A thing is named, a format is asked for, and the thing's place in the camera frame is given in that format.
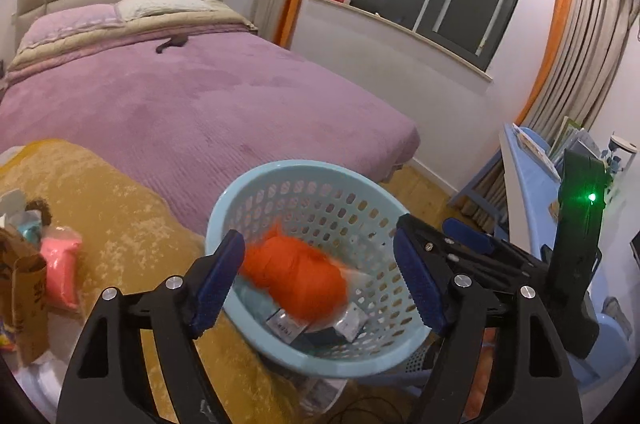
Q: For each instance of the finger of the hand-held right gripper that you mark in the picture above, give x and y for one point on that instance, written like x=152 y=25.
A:
x=467 y=231

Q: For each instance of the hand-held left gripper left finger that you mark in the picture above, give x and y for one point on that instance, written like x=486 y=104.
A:
x=217 y=279

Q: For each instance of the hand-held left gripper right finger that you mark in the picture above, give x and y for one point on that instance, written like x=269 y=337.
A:
x=420 y=274

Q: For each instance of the orange fluffy item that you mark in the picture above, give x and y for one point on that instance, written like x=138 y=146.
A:
x=300 y=274

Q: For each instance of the light blue plastic basket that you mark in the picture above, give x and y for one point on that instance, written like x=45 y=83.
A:
x=320 y=204

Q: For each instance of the pink packet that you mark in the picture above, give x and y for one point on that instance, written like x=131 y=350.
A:
x=60 y=269

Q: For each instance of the brown cardboard tube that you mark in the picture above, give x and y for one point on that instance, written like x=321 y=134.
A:
x=30 y=309

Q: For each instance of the brown fuzzy ball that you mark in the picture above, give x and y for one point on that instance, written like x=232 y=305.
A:
x=40 y=210

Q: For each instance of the teal and white packet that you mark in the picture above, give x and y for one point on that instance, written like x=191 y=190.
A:
x=29 y=229

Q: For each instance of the brown cardboard piece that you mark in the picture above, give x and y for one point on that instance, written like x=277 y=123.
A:
x=6 y=264

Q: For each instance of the pale teal packet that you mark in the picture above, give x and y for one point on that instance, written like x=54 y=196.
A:
x=252 y=301

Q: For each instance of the light blue desk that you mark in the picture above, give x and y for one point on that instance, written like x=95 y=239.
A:
x=530 y=184

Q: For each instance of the white plastic packet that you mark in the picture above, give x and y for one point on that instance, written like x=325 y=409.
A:
x=350 y=319

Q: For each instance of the light blue plastic chair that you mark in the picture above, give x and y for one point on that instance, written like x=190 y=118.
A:
x=612 y=344

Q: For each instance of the yellow bear print blanket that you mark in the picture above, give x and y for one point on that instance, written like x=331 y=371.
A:
x=125 y=229

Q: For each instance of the row of books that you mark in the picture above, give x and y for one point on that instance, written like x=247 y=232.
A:
x=565 y=139

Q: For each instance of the white round container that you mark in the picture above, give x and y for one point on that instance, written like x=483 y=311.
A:
x=622 y=144

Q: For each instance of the purple bed blanket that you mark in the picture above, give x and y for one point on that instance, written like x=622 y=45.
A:
x=200 y=104

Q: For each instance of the dark brown object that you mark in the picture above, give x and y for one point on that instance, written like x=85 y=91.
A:
x=172 y=43

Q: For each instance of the beige folded quilt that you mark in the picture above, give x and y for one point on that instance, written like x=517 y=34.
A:
x=100 y=36

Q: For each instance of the pink patterned quilt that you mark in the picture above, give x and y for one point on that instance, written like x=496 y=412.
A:
x=25 y=76

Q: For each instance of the white dotted pillow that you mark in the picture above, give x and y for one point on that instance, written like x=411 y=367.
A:
x=160 y=5

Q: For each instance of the purple pillow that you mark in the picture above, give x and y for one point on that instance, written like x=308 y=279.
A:
x=70 y=21

